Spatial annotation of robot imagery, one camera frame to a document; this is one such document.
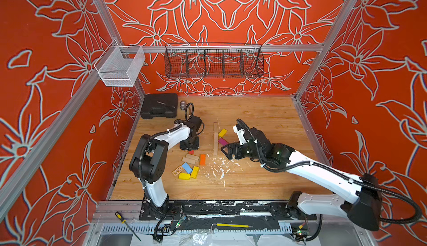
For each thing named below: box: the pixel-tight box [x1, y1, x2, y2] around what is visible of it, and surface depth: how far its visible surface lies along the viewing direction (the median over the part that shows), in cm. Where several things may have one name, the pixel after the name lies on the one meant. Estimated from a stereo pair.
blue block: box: [181, 161, 193, 174], surface depth 87 cm
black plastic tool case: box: [140, 93, 179, 120], surface depth 109 cm
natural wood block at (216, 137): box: [214, 131, 219, 145], surface depth 100 cm
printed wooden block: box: [171, 164, 185, 177], surface depth 85 cm
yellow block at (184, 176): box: [178, 172, 191, 180], surface depth 85 cm
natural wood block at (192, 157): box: [185, 153, 200, 161], surface depth 91 cm
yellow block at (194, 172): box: [190, 165, 200, 179], surface depth 86 cm
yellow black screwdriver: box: [115, 211, 142, 242], surface depth 73 cm
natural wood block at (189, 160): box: [181, 156, 196, 165], surface depth 90 cm
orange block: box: [199, 153, 207, 166], surface depth 91 cm
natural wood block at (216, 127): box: [213, 122, 219, 133], surface depth 103 cm
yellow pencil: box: [216, 223, 250, 228], surface depth 71 cm
